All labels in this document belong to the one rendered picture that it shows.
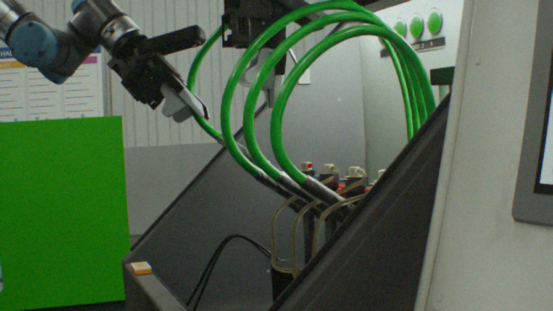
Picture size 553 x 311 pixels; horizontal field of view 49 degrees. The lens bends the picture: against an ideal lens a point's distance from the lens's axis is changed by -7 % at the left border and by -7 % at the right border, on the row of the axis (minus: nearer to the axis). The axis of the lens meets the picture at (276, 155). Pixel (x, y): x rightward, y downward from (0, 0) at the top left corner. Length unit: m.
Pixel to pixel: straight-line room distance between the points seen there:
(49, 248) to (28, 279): 0.25
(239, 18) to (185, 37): 0.19
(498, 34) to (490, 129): 0.10
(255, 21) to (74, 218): 3.38
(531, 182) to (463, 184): 0.11
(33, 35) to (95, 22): 0.16
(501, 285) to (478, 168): 0.13
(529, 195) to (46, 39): 0.80
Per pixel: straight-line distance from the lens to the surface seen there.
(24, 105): 7.47
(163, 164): 7.46
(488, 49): 0.70
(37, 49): 1.10
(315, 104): 1.39
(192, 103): 1.09
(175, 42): 1.15
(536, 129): 0.61
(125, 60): 1.19
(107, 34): 1.20
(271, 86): 0.99
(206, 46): 1.12
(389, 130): 1.35
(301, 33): 0.86
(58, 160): 4.23
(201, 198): 1.30
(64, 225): 4.27
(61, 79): 1.26
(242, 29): 0.98
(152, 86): 1.13
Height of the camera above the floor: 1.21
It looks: 3 degrees down
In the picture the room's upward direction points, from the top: 3 degrees counter-clockwise
